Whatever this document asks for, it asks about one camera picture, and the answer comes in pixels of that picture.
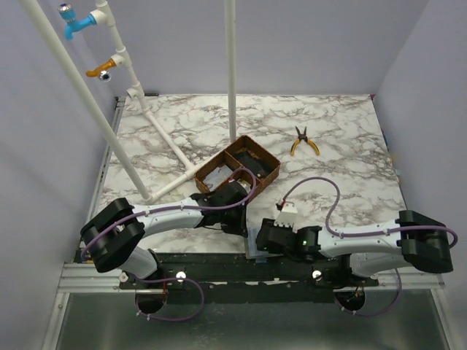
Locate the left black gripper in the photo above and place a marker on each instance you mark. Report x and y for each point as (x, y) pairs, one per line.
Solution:
(240, 224)

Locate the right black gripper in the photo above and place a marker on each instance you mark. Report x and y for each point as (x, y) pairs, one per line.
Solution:
(263, 238)

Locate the grey card holder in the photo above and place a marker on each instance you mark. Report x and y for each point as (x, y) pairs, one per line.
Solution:
(251, 250)

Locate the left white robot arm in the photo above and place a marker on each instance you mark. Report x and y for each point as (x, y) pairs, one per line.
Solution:
(111, 238)

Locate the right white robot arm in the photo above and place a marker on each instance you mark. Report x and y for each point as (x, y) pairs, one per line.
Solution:
(411, 240)

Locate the silver VIP card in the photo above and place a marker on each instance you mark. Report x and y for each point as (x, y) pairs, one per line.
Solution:
(216, 177)

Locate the woven brown divided basket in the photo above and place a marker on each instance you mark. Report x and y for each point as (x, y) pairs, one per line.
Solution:
(226, 156)

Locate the white diagonal pole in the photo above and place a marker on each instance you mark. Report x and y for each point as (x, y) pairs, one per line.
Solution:
(51, 39)

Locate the gold faucet tap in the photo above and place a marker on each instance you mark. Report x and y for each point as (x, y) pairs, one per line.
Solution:
(102, 71)

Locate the white vertical pole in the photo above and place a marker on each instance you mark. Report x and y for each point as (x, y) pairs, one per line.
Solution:
(230, 40)

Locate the blue faucet tap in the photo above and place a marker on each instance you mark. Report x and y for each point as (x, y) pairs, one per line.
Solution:
(73, 25)

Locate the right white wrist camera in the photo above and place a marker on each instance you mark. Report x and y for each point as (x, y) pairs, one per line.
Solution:
(287, 216)

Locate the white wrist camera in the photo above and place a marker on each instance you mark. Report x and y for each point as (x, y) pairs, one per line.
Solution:
(245, 185)
(287, 216)

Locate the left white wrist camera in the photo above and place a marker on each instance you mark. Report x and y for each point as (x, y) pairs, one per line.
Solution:
(245, 185)

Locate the yellow handled pliers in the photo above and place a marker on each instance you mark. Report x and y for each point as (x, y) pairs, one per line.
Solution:
(302, 137)

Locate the aluminium frame rail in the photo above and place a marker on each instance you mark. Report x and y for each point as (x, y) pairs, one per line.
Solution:
(90, 312)

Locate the white PVC pipe frame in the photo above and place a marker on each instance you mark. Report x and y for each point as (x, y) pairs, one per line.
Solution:
(104, 16)

